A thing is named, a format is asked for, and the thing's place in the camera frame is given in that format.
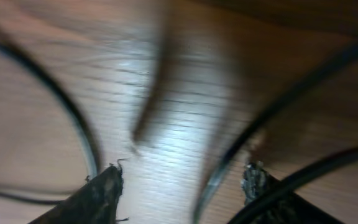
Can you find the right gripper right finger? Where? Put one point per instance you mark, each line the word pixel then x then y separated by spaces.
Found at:
pixel 273 201

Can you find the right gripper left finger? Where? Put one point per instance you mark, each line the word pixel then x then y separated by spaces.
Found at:
pixel 95 203

